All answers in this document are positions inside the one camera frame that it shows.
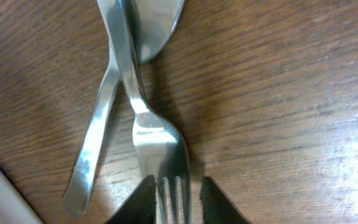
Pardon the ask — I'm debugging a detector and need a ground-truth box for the steel fork crosswise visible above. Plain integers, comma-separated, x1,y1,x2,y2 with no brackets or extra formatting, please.
63,44,121,218

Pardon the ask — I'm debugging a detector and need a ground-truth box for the white plastic cutlery tray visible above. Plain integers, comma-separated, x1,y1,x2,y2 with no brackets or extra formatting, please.
0,171,43,224

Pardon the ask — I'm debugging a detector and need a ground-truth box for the steel fork with long handle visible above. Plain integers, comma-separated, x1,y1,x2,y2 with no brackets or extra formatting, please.
98,0,191,223

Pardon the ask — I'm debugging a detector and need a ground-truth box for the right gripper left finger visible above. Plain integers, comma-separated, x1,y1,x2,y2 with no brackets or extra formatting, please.
106,175,157,224

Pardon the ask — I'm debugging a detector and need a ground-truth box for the steel spoon near right arm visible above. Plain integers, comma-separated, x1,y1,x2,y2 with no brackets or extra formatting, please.
124,0,185,64

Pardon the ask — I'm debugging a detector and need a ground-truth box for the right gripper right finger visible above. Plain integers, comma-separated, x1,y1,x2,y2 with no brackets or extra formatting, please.
200,177,251,224

